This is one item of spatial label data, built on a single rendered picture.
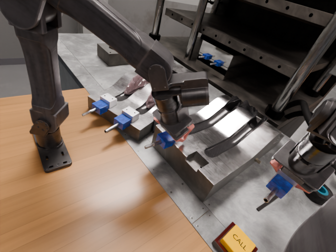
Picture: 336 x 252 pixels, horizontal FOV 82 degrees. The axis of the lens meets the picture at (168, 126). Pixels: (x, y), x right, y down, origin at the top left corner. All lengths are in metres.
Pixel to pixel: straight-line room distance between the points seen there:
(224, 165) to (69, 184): 0.43
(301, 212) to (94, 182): 0.64
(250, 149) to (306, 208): 0.26
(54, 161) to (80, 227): 0.21
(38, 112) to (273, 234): 0.69
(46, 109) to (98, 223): 0.30
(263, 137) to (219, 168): 0.23
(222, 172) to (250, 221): 0.16
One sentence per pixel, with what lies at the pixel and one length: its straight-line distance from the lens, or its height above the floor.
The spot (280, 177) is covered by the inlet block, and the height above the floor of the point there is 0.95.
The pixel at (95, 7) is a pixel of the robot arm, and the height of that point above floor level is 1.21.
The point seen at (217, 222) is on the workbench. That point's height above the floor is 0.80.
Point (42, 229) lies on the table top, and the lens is 0.55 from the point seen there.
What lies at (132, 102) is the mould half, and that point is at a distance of 0.78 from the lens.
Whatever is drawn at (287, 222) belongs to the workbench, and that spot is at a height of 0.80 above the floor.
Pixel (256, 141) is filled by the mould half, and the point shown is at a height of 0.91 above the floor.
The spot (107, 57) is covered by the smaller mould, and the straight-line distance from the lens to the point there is 1.16.
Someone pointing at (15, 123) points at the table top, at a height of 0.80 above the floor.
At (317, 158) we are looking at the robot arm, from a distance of 0.43.
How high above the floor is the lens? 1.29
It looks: 38 degrees down
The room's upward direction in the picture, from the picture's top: 16 degrees clockwise
